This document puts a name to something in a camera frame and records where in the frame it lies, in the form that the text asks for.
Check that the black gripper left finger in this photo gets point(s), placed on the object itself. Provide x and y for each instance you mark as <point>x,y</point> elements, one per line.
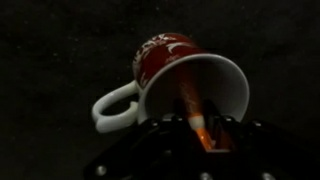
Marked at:
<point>180,109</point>

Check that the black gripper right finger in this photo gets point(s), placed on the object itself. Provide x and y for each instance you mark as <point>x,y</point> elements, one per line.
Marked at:
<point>213,115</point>

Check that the orange pen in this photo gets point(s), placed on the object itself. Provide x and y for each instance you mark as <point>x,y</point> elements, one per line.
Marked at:
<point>195,110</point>

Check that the red white-patterned mug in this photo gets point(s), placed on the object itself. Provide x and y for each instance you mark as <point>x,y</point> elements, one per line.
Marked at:
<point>186,76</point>

